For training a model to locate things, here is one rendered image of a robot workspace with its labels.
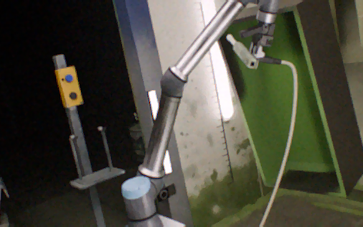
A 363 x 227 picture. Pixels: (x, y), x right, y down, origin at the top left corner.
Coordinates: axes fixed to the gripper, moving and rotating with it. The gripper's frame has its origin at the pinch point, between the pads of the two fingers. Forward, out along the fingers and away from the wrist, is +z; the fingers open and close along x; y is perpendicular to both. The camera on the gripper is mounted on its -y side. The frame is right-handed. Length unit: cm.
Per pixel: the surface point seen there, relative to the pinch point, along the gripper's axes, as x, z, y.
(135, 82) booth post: 81, 56, -51
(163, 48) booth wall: 92, 31, -33
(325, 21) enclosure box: 24, -19, 47
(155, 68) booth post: 82, 44, -38
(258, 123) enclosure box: 47, 62, 36
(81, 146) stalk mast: 52, 96, -85
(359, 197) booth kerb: 40, 116, 134
